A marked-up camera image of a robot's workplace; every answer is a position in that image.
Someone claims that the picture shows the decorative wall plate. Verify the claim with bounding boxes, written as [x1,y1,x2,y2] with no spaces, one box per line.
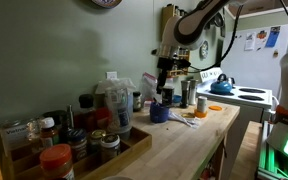
[90,0,123,9]

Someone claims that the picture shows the spice bottle with white cap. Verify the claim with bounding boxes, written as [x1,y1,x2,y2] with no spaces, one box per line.
[38,116,60,148]

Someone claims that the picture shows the blue paper sheet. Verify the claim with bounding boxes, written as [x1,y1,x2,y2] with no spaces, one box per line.
[264,25,281,49]

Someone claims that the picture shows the flat gold lid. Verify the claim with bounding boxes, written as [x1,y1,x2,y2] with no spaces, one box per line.
[180,112,195,119]

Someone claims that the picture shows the round wall clock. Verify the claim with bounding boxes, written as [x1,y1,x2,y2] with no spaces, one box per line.
[199,40,210,61]

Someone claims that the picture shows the small jar with black lid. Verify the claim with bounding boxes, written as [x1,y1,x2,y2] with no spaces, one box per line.
[132,90,143,113]

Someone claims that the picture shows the dark sauce bottle black cap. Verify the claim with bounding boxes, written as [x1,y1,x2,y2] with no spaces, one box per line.
[77,93,97,133]

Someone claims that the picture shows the white plastic wrapper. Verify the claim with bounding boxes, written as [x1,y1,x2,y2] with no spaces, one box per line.
[167,110,201,130]

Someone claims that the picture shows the orange plastic lid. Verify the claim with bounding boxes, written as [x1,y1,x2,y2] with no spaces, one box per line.
[207,104,224,112]

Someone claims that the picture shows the black pepper grinder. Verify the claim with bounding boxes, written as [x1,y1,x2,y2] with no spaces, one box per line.
[179,79,191,109]

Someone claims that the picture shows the wooden wall spice rack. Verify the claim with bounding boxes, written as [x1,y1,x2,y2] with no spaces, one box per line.
[168,46,191,79]
[160,3,189,33]

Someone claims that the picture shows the dark glass jar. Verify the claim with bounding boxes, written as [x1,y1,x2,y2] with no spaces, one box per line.
[42,109,69,144]

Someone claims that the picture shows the jar with orange lid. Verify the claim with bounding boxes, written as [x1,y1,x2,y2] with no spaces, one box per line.
[39,143,76,180]

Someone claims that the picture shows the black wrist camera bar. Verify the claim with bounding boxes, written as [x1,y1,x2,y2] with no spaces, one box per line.
[157,56,192,70]

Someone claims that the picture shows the jar with white lid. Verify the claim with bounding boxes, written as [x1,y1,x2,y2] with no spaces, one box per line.
[99,133,122,165]

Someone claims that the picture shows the white bottle with orange cap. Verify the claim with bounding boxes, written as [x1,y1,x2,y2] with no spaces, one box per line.
[193,95,209,119]

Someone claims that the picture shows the white wall outlet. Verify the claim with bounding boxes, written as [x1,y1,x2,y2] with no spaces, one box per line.
[105,70,118,80]

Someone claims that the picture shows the white paper sheet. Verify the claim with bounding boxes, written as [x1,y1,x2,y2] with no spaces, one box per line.
[243,31,257,52]

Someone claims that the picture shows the paper with orange print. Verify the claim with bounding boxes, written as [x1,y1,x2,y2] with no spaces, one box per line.
[254,29,270,51]

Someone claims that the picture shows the dark cylindrical canister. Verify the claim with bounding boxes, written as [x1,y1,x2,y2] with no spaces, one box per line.
[161,85,175,107]

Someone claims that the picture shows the jar with blue lid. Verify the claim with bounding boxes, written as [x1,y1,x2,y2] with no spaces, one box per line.
[66,127,89,163]

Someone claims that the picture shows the clear plastic bag with containers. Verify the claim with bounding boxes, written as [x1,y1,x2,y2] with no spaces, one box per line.
[95,77,137,135]

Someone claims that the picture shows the red box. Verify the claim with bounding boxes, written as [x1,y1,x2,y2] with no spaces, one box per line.
[95,106,111,130]

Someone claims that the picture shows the white refrigerator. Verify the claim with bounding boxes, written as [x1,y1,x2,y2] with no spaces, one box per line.
[220,22,288,102]

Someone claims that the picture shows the clear zip bag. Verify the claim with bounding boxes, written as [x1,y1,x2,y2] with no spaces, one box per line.
[140,72,164,105]

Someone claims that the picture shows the clear drinking glass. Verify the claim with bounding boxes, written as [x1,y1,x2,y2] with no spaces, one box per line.
[25,117,42,141]

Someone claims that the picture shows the wooden tray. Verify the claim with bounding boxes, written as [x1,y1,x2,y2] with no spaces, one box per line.
[0,125,153,180]

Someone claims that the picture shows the white shaker with steel top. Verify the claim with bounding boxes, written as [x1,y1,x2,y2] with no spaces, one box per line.
[188,78,199,106]

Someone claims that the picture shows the robot stand with green light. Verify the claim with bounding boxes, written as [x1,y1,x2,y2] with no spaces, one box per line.
[256,119,288,180]

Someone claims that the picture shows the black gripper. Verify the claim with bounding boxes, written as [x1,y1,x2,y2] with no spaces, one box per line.
[155,64,173,95]

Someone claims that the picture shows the white electric stove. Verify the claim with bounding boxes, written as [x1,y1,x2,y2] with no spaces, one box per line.
[195,67,274,180]

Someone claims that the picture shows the jar with gold lid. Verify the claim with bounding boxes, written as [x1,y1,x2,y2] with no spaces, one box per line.
[89,128,107,155]

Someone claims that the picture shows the labelled glass jar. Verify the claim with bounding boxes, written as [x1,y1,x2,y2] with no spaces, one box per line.
[0,120,30,151]

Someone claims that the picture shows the blue kettle with black handle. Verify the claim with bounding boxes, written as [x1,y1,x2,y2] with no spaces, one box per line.
[210,73,235,95]

